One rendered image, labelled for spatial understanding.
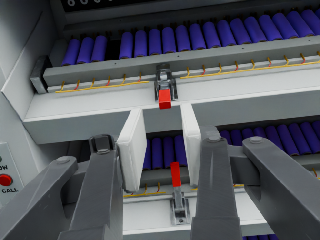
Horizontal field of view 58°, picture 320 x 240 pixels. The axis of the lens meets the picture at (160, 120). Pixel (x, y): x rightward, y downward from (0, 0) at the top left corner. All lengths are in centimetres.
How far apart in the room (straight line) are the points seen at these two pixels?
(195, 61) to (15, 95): 22
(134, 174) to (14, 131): 27
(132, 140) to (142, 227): 32
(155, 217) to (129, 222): 4
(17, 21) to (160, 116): 22
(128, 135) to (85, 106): 23
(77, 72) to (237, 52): 20
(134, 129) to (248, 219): 33
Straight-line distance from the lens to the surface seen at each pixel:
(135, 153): 16
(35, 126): 39
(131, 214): 48
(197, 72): 38
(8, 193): 46
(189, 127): 15
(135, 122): 18
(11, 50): 40
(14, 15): 43
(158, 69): 36
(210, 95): 35
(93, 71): 39
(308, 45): 41
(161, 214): 47
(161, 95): 30
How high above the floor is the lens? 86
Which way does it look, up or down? 24 degrees down
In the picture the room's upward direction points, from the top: 8 degrees counter-clockwise
